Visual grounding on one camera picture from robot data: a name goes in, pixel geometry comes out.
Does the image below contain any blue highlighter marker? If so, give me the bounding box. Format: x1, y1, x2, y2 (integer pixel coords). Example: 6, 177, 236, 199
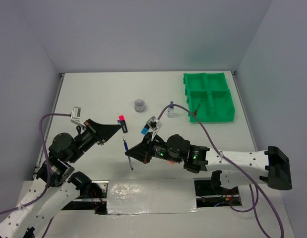
141, 126, 149, 135

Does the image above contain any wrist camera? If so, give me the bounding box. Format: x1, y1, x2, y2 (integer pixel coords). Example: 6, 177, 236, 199
70, 107, 84, 126
146, 116, 162, 140

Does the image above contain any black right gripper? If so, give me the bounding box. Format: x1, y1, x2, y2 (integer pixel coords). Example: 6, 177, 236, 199
125, 131, 182, 164

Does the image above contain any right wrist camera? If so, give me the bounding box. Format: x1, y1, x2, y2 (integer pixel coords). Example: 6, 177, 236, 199
146, 116, 162, 140

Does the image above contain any clear paper clip jar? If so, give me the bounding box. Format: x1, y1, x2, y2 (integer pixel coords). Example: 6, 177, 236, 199
134, 99, 145, 113

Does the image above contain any small clear spray bottle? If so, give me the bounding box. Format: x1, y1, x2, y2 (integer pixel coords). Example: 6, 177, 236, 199
167, 101, 174, 118

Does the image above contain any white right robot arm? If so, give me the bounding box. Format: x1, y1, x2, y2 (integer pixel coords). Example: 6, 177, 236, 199
125, 132, 293, 194

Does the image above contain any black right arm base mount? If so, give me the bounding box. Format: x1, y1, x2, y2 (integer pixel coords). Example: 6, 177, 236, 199
194, 178, 242, 208

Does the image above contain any silver foil sheet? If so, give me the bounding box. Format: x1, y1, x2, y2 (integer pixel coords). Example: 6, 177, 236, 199
107, 178, 198, 215

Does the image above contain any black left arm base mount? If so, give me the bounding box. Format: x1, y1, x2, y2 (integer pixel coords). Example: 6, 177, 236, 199
62, 180, 109, 215

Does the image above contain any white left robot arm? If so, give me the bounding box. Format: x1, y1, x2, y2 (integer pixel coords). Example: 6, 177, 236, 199
0, 119, 121, 238

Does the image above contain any green four-compartment bin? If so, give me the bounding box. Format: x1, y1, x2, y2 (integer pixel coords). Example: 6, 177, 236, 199
183, 73, 235, 123

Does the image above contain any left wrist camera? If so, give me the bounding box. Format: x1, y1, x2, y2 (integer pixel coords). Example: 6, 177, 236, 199
70, 107, 84, 126

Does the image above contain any red gel pen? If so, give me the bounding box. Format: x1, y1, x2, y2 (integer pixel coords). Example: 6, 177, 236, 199
193, 99, 203, 116

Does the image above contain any blue gel pen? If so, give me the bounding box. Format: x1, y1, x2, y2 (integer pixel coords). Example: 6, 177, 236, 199
122, 135, 134, 171

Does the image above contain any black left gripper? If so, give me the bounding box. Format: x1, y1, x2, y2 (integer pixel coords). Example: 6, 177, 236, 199
69, 118, 122, 162

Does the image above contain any aluminium table edge rail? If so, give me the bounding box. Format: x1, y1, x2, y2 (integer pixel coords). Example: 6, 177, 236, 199
32, 73, 65, 180

